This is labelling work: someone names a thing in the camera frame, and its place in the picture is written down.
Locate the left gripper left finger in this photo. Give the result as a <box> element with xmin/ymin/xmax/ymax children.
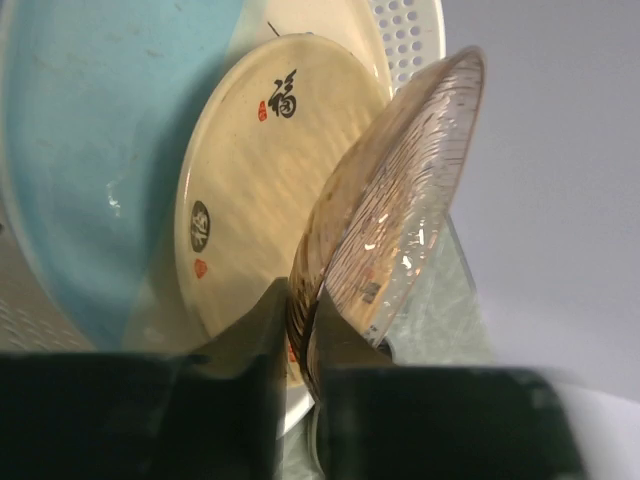
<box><xmin>1</xmin><ymin>278</ymin><xmax>289</xmax><ymax>479</ymax></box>

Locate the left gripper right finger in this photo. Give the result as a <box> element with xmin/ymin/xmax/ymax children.
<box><xmin>312</xmin><ymin>294</ymin><xmax>588</xmax><ymax>479</ymax></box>

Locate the black round plate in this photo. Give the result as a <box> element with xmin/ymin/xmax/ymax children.
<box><xmin>287</xmin><ymin>46</ymin><xmax>486</xmax><ymax>398</ymax></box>

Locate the yellow round plate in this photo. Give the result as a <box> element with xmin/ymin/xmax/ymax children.
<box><xmin>174</xmin><ymin>33</ymin><xmax>392</xmax><ymax>337</ymax></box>

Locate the cream plate with blue leaves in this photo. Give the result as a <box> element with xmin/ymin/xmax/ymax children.
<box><xmin>0</xmin><ymin>0</ymin><xmax>394</xmax><ymax>354</ymax></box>

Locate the white perforated plastic bin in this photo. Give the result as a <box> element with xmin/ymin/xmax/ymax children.
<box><xmin>0</xmin><ymin>0</ymin><xmax>448</xmax><ymax>431</ymax></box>

